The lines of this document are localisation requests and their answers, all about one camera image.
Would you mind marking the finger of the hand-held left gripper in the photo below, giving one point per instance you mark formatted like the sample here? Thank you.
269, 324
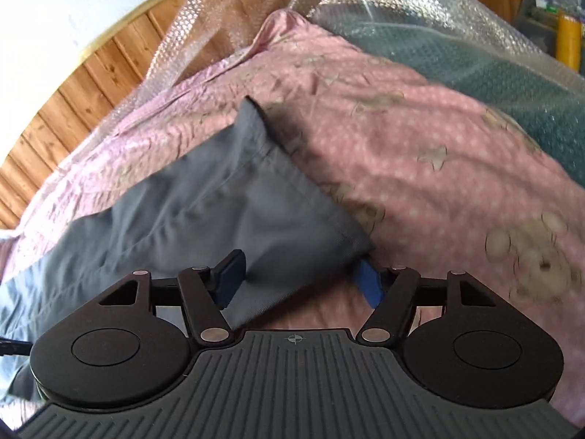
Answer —
13, 346

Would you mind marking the yellow cylindrical container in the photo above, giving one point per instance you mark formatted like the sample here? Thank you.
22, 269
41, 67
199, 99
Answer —
569, 39

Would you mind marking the clear bubble wrap sheet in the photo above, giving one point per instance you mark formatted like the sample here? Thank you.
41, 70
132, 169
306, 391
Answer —
402, 9

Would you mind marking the pink bear printed blanket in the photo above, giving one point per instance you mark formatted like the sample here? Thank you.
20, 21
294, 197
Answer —
434, 169

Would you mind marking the wooden panelling with gold trim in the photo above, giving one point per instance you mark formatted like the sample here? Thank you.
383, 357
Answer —
91, 82

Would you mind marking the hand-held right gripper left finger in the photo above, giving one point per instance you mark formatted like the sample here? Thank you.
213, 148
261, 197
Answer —
231, 279

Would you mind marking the grey garment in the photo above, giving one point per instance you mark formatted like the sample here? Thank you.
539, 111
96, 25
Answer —
205, 201

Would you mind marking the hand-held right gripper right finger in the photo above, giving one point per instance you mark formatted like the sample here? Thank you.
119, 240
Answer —
369, 286

